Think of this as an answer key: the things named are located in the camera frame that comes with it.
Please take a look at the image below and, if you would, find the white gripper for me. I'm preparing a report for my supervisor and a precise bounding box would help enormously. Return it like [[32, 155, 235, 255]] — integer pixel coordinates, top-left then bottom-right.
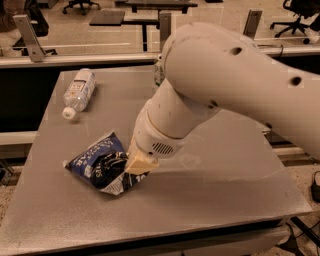
[[125, 103, 185, 175]]

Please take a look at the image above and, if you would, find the black cable plug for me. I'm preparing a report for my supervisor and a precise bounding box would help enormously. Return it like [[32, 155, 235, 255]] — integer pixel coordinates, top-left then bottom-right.
[[310, 172, 320, 203]]

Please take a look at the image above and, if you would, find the black office chair top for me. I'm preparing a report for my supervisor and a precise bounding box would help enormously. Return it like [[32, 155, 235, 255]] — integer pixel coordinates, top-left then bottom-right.
[[62, 0, 101, 15]]

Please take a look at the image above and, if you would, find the black office chair right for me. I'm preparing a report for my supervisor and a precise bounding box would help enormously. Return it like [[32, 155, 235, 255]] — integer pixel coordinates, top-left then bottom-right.
[[269, 0, 320, 45]]

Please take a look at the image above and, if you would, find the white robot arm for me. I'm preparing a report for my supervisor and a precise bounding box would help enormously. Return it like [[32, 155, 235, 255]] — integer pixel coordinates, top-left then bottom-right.
[[125, 22, 320, 175]]

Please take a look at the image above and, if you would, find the clear plastic water bottle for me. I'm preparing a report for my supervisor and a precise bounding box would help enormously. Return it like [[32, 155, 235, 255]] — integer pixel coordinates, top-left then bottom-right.
[[62, 68, 96, 120]]

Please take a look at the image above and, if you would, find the black office chair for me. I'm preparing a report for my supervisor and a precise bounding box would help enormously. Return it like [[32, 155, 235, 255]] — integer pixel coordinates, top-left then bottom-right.
[[62, 0, 101, 15], [269, 0, 320, 45]]

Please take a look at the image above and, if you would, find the metal glass rail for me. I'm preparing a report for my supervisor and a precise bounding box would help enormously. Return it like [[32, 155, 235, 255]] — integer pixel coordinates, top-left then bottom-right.
[[0, 45, 320, 69]]

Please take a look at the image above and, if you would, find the left metal rail bracket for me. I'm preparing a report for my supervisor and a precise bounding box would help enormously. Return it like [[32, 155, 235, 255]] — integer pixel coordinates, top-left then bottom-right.
[[13, 14, 46, 62]]

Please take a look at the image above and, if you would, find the middle metal rail bracket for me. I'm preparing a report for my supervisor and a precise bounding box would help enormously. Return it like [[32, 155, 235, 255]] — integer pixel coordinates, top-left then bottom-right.
[[159, 12, 171, 49]]

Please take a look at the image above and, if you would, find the right metal rail bracket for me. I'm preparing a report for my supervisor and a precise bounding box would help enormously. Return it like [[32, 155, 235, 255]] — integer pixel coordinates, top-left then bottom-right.
[[243, 9, 262, 39]]

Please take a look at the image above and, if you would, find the blue chip bag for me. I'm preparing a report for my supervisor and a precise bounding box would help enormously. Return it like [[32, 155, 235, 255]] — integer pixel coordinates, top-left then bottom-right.
[[64, 132, 148, 196]]

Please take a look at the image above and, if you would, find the black background desk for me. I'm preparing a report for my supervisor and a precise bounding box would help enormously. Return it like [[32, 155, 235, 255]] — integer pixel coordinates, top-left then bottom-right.
[[89, 0, 198, 53]]

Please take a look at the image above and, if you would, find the black chair left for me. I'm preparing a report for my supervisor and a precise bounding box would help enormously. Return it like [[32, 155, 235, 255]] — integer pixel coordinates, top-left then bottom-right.
[[13, 0, 57, 58]]

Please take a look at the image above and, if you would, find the metal rail bracket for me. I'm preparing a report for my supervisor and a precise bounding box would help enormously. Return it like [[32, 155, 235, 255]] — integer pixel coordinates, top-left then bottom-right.
[[13, 14, 46, 62], [243, 9, 262, 39], [159, 12, 171, 49]]

